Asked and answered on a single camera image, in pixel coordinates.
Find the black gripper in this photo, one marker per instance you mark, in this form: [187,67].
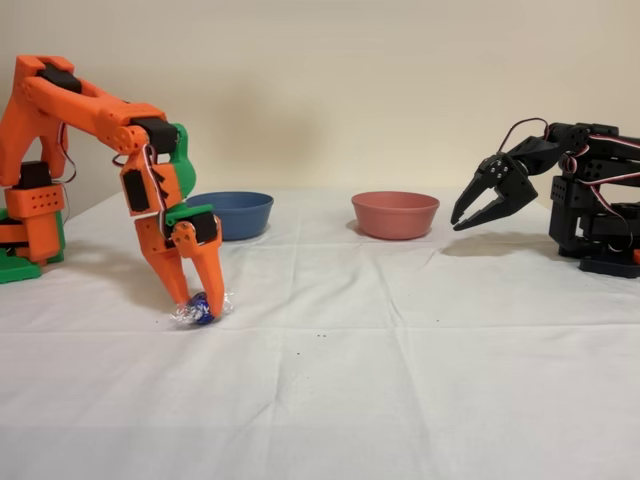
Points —
[515,187]

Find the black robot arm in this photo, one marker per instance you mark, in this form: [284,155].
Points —
[595,200]

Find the pink bowl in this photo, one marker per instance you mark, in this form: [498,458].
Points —
[395,215]

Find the white tablecloth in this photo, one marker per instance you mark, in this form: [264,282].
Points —
[320,375]

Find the orange green gripper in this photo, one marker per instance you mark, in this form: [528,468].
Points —
[156,241]

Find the blue bowl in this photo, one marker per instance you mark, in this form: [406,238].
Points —
[245,215]

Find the blue candy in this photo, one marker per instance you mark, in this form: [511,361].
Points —
[199,312]

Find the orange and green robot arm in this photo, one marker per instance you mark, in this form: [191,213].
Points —
[75,105]

